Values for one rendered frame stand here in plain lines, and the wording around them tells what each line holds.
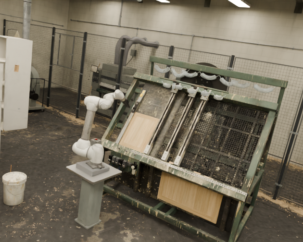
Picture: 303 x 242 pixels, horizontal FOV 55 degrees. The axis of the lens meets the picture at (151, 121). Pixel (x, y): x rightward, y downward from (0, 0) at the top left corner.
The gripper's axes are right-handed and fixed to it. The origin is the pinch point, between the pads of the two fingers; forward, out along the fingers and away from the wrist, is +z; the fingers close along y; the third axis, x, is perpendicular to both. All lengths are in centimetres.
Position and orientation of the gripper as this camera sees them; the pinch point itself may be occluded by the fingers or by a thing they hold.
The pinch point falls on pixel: (128, 106)
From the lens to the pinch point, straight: 435.8
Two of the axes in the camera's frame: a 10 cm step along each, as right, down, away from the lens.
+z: 3.2, 4.5, 8.4
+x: 8.5, 2.6, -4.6
